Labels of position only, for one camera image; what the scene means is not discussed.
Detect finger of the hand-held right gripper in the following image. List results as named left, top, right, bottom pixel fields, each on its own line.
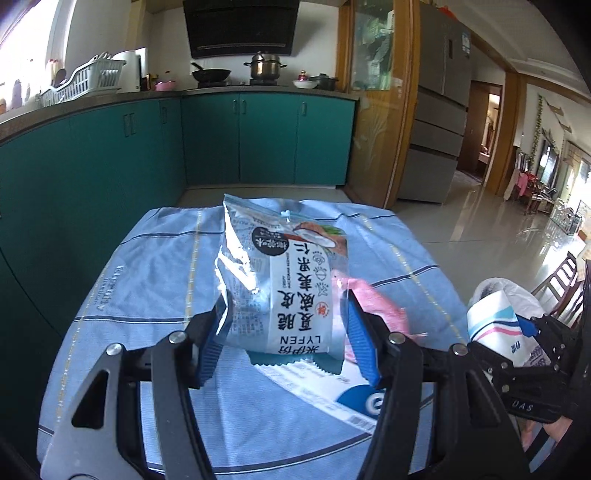
left=516, top=314, right=580, bottom=358
left=466, top=342, right=571, bottom=398

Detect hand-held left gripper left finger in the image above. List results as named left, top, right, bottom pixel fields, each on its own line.
left=44, top=293, right=234, bottom=480

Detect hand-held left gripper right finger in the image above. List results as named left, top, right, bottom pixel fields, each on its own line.
left=346, top=288, right=529, bottom=480

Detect pink plastic bag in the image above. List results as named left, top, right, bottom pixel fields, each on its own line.
left=332, top=272, right=411, bottom=363

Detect white striped tissue packet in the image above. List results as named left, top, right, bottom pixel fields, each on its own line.
left=465, top=288, right=550, bottom=367

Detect white packet with blue circle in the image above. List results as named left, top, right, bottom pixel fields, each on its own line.
left=247, top=351, right=386, bottom=433

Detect silver white snack packet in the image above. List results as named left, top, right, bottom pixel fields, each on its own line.
left=215, top=194, right=349, bottom=365

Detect person's right hand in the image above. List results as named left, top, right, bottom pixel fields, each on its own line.
left=542, top=411, right=583, bottom=462

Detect reddish wooden chair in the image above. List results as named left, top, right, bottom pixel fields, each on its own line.
left=575, top=258, right=591, bottom=416

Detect blue checked cloth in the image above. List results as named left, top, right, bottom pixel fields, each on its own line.
left=37, top=198, right=476, bottom=480

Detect white baby fence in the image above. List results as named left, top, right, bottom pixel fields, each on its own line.
left=549, top=200, right=583, bottom=232

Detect carved wooden chairs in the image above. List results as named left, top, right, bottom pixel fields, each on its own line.
left=508, top=152, right=555, bottom=213

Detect green vine garland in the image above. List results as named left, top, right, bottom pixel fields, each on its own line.
left=531, top=95, right=543, bottom=164

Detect brown wooden door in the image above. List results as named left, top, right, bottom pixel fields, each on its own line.
left=470, top=82, right=503, bottom=178

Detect silver refrigerator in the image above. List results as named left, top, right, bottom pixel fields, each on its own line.
left=397, top=0, right=472, bottom=204

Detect teal lower kitchen cabinets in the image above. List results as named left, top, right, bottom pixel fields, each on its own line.
left=0, top=90, right=358, bottom=337

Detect wood framed glass door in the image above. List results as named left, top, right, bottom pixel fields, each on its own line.
left=337, top=0, right=414, bottom=208

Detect black gas stove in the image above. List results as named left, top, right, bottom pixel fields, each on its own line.
left=198, top=78, right=282, bottom=88

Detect grey kitchen countertop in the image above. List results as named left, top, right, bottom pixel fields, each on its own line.
left=0, top=85, right=358, bottom=144

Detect black wok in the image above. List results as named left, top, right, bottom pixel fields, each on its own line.
left=191, top=62, right=232, bottom=84

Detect steel stock pot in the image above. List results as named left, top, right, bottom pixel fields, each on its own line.
left=244, top=52, right=287, bottom=80

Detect white kitchen appliance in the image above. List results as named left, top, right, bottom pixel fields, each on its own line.
left=113, top=47, right=148, bottom=93

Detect white dish rack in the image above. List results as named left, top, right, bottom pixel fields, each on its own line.
left=39, top=54, right=127, bottom=108

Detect black range hood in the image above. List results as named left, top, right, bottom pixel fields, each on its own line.
left=182, top=0, right=301, bottom=58

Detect kitchen window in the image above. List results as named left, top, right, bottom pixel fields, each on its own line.
left=0, top=0, right=77, bottom=116

